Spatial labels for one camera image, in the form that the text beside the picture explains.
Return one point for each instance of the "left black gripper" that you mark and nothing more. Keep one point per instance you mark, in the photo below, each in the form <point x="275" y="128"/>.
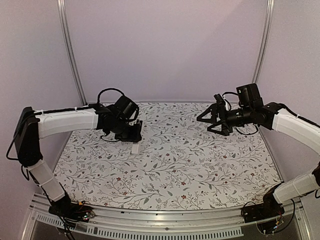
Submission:
<point x="135" y="137"/>

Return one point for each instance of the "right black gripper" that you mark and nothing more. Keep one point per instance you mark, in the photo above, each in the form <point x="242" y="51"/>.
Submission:
<point x="221" y="118"/>

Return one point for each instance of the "white remote control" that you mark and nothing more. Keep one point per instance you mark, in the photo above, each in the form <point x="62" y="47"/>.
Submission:
<point x="135" y="150"/>

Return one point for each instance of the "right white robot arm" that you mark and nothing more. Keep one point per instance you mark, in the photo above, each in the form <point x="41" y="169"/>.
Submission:
<point x="272" y="116"/>

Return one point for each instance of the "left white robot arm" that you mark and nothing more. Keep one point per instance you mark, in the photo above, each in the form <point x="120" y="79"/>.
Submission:
<point x="120" y="118"/>

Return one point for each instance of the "floral table mat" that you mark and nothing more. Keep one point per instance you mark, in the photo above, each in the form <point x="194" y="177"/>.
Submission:
<point x="180" y="165"/>

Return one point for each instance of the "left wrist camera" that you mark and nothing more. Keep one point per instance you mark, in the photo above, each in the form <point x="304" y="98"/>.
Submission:
<point x="135" y="122"/>

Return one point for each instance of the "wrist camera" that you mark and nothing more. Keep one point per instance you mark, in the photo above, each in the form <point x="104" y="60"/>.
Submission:
<point x="135" y="122"/>
<point x="222" y="103"/>

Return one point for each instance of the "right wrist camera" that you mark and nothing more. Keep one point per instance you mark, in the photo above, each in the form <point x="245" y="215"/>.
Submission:
<point x="222" y="103"/>

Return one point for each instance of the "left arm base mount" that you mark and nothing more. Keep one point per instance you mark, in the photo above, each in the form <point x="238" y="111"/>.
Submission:
<point x="72" y="211"/>

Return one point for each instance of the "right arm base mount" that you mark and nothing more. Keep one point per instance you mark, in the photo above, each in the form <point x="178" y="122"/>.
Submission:
<point x="252" y="212"/>

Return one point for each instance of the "right aluminium frame post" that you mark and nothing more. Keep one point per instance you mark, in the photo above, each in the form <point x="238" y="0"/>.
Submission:
<point x="270" y="4"/>

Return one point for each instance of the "aluminium frame post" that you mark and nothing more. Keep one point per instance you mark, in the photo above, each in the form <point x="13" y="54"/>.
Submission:
<point x="61" y="6"/>
<point x="270" y="4"/>

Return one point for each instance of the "left aluminium frame post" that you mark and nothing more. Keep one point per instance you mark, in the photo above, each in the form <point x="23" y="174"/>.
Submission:
<point x="61" y="6"/>

